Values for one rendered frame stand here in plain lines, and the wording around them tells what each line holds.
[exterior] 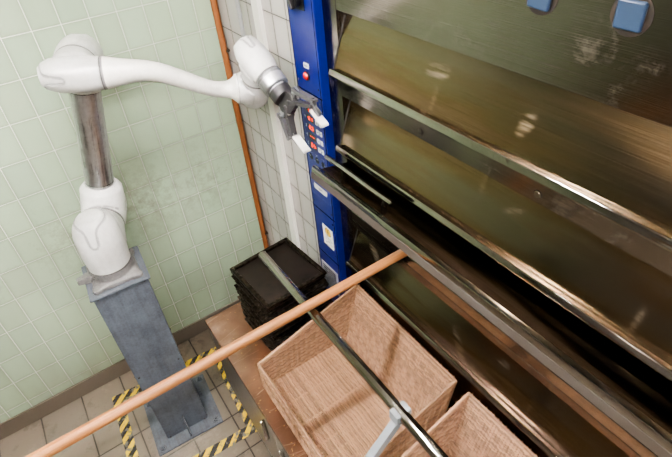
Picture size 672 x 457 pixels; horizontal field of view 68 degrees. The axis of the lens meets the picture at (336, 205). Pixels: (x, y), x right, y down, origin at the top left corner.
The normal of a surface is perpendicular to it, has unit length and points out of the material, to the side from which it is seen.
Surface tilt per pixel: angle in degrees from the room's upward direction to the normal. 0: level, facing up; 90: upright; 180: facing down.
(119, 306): 90
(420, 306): 70
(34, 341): 90
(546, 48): 90
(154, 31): 90
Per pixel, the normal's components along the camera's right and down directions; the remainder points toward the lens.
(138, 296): 0.51, 0.49
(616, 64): -0.82, 0.40
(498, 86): -0.80, 0.10
